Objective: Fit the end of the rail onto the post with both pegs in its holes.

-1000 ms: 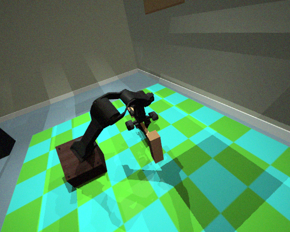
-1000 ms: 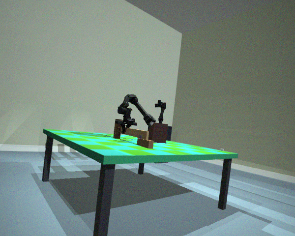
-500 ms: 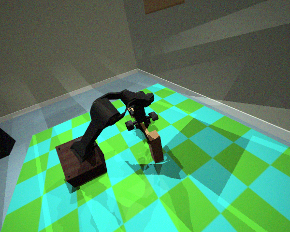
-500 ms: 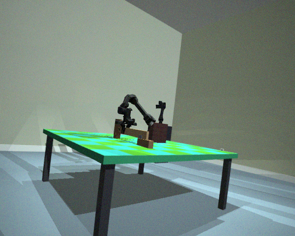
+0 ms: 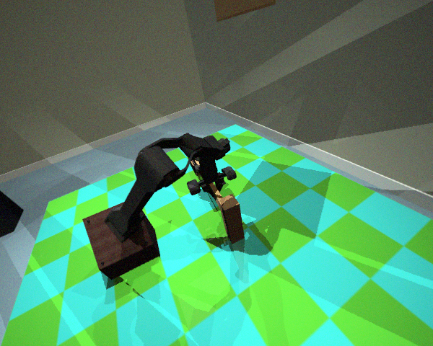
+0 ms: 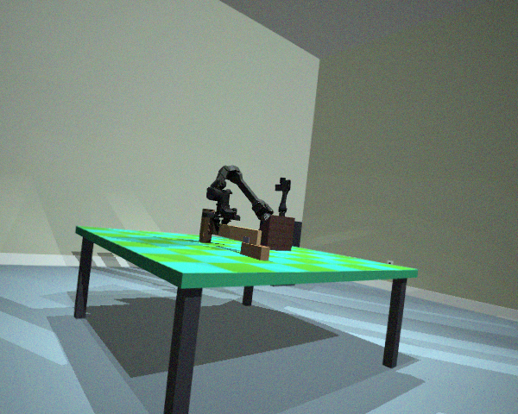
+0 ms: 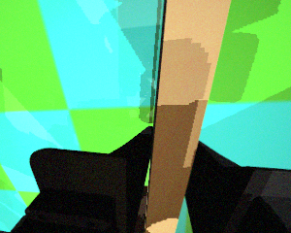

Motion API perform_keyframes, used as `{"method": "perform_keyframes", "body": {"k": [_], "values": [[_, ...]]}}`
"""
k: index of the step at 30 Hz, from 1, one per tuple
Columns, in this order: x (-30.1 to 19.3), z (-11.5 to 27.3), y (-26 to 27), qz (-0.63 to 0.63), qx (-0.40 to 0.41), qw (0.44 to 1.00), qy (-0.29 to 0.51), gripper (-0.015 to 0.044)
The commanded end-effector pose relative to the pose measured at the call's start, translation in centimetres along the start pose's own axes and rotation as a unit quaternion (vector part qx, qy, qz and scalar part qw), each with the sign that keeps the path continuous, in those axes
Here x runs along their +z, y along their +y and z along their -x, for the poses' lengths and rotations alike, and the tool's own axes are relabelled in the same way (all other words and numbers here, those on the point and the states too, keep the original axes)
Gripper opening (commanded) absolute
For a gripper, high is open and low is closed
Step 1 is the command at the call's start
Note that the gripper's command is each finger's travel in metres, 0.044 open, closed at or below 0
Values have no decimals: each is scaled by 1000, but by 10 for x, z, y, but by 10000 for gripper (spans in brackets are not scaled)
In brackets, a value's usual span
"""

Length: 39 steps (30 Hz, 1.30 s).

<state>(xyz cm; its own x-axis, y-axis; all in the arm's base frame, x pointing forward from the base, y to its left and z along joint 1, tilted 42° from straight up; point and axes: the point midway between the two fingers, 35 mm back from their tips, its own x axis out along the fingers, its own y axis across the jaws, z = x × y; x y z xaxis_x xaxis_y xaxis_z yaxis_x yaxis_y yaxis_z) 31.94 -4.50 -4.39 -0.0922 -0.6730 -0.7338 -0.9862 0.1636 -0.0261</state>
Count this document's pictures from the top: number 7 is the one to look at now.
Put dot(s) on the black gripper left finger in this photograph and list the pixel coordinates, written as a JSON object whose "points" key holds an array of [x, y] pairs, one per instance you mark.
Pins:
{"points": [[120, 174]]}

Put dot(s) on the long wooden rail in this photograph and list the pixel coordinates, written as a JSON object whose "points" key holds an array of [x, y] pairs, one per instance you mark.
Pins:
{"points": [[192, 32]]}

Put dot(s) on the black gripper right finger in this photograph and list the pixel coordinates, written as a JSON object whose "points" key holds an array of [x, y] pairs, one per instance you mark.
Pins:
{"points": [[220, 191]]}

